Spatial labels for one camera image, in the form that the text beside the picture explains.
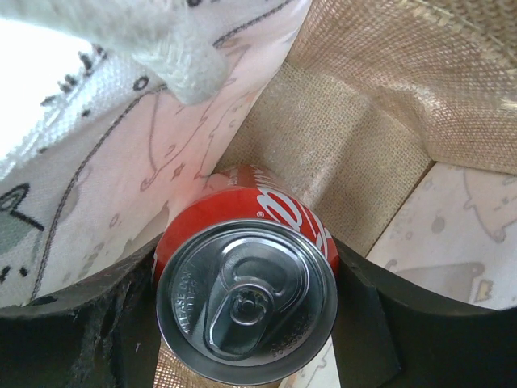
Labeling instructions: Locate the red can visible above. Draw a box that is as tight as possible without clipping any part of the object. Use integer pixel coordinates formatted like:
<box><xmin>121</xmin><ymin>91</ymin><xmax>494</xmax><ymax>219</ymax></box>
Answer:
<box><xmin>155</xmin><ymin>165</ymin><xmax>339</xmax><ymax>386</ymax></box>

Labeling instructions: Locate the brown canvas tote bag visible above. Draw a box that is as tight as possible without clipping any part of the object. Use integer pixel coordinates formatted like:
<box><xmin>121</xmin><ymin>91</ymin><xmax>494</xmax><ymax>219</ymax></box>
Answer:
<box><xmin>1</xmin><ymin>1</ymin><xmax>516</xmax><ymax>387</ymax></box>

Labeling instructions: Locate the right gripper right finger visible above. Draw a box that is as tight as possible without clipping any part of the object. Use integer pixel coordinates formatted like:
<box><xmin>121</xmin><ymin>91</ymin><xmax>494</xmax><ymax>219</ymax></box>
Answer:
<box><xmin>332</xmin><ymin>241</ymin><xmax>516</xmax><ymax>387</ymax></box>

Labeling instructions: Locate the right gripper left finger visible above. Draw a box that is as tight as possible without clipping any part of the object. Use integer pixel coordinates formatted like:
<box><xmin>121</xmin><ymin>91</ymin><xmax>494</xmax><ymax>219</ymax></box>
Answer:
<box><xmin>1</xmin><ymin>239</ymin><xmax>161</xmax><ymax>388</ymax></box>

